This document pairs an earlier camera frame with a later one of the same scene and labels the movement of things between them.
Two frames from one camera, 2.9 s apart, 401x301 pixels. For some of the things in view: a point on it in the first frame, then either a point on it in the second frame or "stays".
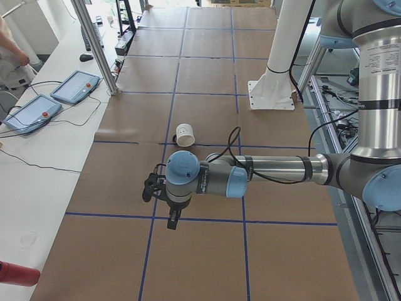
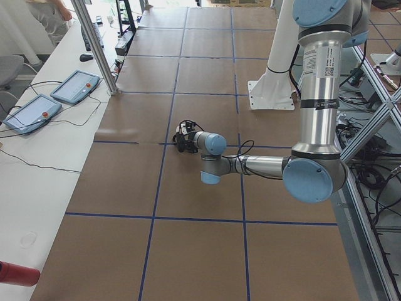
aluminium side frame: x=360 y=239 stays
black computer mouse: x=84 y=57 stays
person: x=15 y=71 → x=54 y=15
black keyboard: x=86 y=41 stays
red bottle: x=16 y=274 stays
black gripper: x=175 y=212 → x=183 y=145
